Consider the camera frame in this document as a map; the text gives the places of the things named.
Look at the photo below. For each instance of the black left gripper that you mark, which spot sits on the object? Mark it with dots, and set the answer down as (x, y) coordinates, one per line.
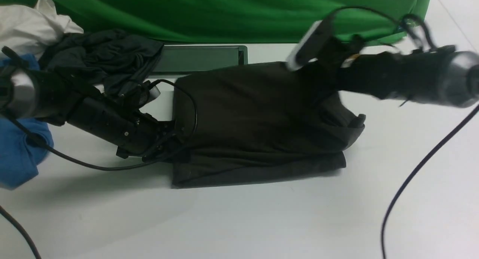
(136, 134)

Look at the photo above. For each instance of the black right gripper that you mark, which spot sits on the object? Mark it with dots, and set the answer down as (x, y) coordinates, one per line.
(329, 59)

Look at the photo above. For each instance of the gray long sleeve shirt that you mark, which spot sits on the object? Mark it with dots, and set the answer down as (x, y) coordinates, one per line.
(261, 123)

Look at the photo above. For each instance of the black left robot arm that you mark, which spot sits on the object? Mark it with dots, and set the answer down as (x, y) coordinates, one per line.
(62, 96)

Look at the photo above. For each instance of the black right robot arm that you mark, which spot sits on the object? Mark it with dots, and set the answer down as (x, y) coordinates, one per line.
(444, 76)

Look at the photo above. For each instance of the blue t-shirt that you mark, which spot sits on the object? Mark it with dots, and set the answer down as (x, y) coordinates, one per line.
(19, 155)

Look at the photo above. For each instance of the dark teal crumpled garment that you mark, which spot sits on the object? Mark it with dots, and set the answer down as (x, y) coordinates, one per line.
(114, 58)

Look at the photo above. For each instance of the green backdrop cloth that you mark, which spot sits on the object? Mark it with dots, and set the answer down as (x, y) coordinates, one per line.
(216, 21)

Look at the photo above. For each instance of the white crumpled garment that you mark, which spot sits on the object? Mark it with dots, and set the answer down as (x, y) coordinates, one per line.
(31, 30)

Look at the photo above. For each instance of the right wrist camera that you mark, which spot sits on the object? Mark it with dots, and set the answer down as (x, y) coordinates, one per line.
(315, 39)

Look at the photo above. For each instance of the metal table cable hatch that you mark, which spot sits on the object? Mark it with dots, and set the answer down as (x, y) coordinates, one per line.
(179, 61)

